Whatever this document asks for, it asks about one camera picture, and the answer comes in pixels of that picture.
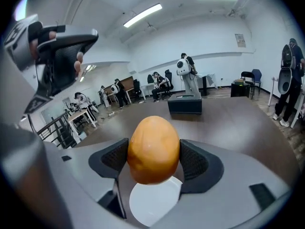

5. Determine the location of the black box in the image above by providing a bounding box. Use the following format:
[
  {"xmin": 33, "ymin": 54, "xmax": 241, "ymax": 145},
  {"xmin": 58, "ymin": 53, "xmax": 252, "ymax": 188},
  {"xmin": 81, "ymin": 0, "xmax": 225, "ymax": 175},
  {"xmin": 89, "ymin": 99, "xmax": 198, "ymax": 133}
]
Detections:
[{"xmin": 167, "ymin": 92, "xmax": 203, "ymax": 115}]

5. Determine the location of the black metal chair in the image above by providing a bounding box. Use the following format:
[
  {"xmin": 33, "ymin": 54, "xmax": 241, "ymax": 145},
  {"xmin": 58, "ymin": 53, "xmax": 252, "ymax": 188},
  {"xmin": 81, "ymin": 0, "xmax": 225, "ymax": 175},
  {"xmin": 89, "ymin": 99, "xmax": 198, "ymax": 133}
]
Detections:
[{"xmin": 240, "ymin": 71, "xmax": 255, "ymax": 100}]

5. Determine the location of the black cabinet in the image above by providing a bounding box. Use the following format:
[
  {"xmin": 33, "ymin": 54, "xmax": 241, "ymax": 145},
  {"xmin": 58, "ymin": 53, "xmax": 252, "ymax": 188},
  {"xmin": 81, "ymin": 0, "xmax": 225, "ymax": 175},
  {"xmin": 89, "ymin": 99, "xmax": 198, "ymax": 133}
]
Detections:
[{"xmin": 230, "ymin": 82, "xmax": 251, "ymax": 98}]

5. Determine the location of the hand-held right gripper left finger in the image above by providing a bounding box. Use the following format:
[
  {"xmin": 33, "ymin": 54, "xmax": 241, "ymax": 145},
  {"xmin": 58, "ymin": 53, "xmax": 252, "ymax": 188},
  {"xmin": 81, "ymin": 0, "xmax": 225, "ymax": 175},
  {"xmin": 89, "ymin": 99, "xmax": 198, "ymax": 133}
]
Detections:
[{"xmin": 44, "ymin": 138, "xmax": 143, "ymax": 229}]

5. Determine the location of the white round plate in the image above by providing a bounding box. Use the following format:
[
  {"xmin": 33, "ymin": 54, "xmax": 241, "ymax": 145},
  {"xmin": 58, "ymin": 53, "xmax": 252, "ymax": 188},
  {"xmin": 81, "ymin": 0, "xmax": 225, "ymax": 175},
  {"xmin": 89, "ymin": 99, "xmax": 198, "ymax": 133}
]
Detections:
[{"xmin": 129, "ymin": 175, "xmax": 183, "ymax": 228}]

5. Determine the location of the wall poster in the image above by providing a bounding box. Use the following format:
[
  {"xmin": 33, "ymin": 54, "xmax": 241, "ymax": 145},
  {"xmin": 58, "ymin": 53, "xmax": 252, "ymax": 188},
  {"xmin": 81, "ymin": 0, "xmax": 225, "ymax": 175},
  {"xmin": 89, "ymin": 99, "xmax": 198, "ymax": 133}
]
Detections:
[{"xmin": 234, "ymin": 33, "xmax": 246, "ymax": 48}]

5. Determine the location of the black backpack with white shell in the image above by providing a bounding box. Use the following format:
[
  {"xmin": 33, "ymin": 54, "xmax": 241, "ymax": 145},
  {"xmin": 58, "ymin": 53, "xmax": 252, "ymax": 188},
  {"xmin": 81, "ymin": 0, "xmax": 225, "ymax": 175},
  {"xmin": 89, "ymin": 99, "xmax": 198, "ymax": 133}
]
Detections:
[{"xmin": 277, "ymin": 44, "xmax": 295, "ymax": 95}]

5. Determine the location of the orange-brown egg-shaped fruit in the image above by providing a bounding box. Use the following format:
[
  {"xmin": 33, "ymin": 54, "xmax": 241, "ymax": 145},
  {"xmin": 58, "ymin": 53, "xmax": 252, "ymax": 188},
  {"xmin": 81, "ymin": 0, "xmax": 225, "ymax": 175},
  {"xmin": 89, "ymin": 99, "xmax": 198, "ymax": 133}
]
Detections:
[{"xmin": 127, "ymin": 115, "xmax": 181, "ymax": 185}]

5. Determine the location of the blue chair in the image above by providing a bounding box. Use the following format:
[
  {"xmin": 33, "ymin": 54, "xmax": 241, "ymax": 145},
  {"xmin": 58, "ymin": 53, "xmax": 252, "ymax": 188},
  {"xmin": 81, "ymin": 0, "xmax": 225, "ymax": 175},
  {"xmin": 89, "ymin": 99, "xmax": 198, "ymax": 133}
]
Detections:
[{"xmin": 251, "ymin": 69, "xmax": 263, "ymax": 95}]

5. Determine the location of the grey side table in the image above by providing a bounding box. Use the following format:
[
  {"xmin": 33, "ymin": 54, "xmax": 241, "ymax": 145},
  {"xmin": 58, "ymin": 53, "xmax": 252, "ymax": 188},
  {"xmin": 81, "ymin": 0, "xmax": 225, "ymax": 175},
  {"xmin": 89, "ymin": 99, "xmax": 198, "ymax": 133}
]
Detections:
[{"xmin": 195, "ymin": 73, "xmax": 218, "ymax": 96}]

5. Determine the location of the white round backpack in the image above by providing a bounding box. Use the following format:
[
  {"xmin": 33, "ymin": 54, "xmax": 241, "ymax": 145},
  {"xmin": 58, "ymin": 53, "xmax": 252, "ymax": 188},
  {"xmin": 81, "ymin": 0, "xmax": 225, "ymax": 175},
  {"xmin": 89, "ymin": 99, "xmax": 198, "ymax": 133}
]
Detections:
[{"xmin": 176, "ymin": 58, "xmax": 191, "ymax": 76}]

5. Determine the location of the ceiling light strip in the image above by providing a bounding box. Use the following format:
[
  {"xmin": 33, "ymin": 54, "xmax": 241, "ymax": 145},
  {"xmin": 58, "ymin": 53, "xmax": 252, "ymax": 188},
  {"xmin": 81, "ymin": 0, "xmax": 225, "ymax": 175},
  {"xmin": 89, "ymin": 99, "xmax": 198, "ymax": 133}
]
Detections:
[{"xmin": 123, "ymin": 3, "xmax": 163, "ymax": 28}]

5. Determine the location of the white desk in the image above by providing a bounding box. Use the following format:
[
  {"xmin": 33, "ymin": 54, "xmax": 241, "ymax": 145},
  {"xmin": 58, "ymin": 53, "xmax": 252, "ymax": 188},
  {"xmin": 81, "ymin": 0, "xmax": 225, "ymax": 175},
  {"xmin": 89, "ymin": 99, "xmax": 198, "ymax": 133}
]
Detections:
[{"xmin": 68, "ymin": 108, "xmax": 97, "ymax": 136}]

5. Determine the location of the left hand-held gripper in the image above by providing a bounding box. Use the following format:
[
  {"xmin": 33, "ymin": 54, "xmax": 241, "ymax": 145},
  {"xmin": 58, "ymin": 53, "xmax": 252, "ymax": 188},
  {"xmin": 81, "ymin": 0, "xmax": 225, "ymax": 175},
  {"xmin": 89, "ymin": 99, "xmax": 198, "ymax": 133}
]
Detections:
[{"xmin": 3, "ymin": 14, "xmax": 99, "ymax": 115}]

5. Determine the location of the person's left hand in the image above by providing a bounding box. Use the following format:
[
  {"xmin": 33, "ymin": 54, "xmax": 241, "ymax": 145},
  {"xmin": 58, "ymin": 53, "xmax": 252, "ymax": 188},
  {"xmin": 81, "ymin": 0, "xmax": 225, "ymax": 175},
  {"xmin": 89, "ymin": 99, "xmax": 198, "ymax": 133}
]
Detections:
[{"xmin": 29, "ymin": 31, "xmax": 84, "ymax": 78}]

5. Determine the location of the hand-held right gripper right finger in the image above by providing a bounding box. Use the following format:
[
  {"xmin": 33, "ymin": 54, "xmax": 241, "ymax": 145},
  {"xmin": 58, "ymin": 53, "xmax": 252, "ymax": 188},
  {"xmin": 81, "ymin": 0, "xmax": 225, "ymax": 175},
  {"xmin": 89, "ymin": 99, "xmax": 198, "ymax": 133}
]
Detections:
[{"xmin": 152, "ymin": 139, "xmax": 293, "ymax": 229}]

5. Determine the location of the brown wooden partition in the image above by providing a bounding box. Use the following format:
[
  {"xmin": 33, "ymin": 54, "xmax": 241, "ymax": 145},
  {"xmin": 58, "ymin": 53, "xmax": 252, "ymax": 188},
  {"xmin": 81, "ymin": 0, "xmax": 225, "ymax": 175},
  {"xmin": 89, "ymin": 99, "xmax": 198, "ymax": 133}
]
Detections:
[{"xmin": 104, "ymin": 76, "xmax": 134, "ymax": 98}]

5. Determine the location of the black stair railing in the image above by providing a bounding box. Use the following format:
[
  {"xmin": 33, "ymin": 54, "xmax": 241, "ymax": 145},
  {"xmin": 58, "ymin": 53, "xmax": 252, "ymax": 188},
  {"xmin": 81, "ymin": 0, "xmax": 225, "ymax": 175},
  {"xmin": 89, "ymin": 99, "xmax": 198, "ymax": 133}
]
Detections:
[{"xmin": 37, "ymin": 111, "xmax": 78, "ymax": 150}]

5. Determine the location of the black office chair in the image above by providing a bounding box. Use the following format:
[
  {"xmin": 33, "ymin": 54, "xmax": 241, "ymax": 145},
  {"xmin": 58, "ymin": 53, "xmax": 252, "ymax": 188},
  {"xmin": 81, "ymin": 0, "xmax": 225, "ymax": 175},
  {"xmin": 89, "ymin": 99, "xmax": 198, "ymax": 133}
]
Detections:
[
  {"xmin": 164, "ymin": 69, "xmax": 174, "ymax": 92},
  {"xmin": 132, "ymin": 79, "xmax": 142, "ymax": 102}
]

